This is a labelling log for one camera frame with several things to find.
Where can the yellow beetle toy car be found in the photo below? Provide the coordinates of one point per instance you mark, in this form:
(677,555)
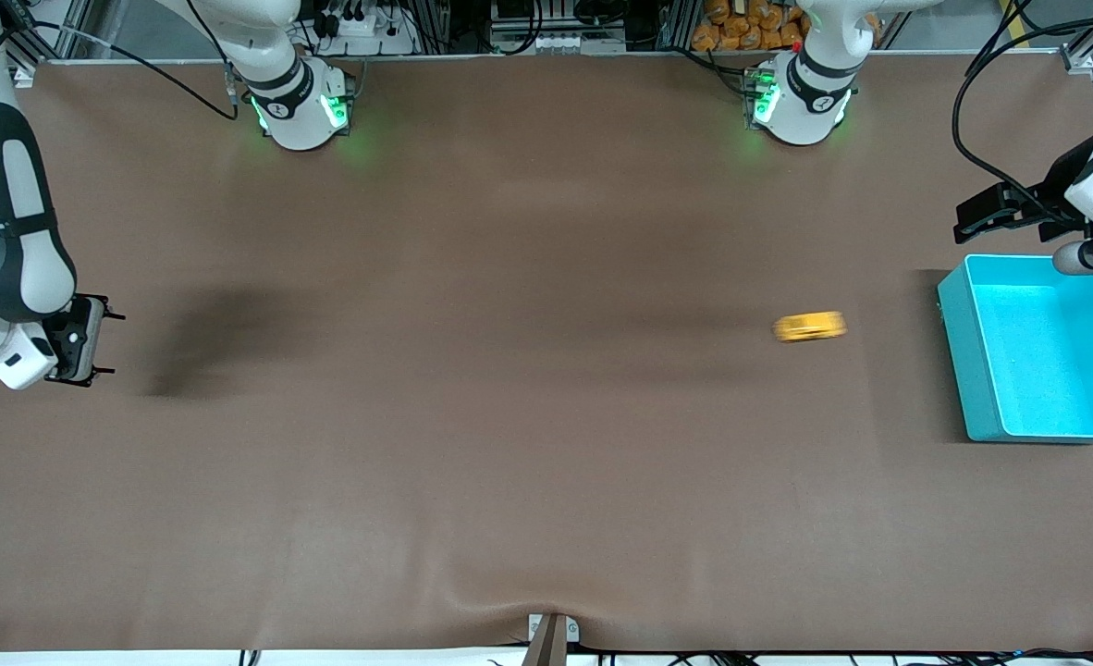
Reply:
(810,326)

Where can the teal plastic storage box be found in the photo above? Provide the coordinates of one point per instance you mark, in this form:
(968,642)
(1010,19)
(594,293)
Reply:
(1046,351)

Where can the silver table edge bracket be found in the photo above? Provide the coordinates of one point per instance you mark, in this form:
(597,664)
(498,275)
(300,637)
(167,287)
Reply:
(572,631)

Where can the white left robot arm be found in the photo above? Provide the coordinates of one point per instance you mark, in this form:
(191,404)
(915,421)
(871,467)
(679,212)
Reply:
(801,111)

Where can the white power strip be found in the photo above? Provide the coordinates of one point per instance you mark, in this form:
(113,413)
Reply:
(362,26)

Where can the brown post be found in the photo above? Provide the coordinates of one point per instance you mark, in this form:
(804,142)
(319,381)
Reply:
(546,647)

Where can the grey electrical unit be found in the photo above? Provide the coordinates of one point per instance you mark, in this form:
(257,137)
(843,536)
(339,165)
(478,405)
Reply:
(556,42)

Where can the orange packet pile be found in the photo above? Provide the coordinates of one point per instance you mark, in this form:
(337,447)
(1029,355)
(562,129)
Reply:
(741,23)

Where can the brown table mat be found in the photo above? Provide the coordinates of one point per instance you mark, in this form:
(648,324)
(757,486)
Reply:
(546,416)

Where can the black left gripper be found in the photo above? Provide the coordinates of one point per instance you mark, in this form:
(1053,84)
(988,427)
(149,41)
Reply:
(1051,191)

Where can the silver frame corner bracket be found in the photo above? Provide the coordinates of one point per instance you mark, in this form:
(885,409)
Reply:
(1078,60)

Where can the white frame corner bracket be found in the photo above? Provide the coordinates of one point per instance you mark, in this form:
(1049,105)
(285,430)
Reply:
(25,77)

